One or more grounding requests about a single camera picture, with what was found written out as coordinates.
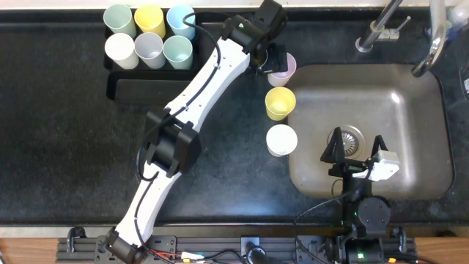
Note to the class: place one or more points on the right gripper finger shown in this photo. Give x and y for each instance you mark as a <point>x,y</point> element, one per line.
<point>338,148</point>
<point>379,143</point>

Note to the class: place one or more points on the yellow cup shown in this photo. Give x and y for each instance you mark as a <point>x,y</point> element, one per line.
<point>149,19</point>
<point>280,103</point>

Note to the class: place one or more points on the blue soap bottle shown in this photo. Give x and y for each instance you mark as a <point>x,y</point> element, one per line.
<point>458,16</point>

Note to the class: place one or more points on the steel sink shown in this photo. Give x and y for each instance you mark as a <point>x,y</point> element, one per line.
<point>403,128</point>

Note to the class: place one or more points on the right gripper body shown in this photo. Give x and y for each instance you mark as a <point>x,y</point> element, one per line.
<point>344,168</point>

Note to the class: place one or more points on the blue cup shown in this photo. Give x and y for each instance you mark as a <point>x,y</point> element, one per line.
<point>181,22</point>

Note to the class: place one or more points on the mounting rail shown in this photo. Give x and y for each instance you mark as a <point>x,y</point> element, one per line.
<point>220,245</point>

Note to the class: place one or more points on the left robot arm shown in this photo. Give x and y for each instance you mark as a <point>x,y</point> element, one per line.
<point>209,84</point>

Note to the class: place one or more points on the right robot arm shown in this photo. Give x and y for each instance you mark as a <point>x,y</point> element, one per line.
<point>373,216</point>

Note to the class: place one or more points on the black tray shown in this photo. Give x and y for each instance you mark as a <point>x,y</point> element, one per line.
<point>146,89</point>

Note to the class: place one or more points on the steel tap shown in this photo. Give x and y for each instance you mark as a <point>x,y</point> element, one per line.
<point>377,25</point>

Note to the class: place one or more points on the pink cup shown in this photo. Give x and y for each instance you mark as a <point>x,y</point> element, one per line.
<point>287,76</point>

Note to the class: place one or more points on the green cup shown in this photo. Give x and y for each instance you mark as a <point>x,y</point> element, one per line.
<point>117,18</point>
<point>178,52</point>

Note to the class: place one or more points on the grey cup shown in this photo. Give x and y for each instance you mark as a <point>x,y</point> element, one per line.
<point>149,49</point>

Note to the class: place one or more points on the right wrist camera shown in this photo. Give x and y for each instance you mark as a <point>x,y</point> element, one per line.
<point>381,165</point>

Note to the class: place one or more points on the white cup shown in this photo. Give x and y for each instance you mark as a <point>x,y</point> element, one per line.
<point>120,49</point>
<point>281,140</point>

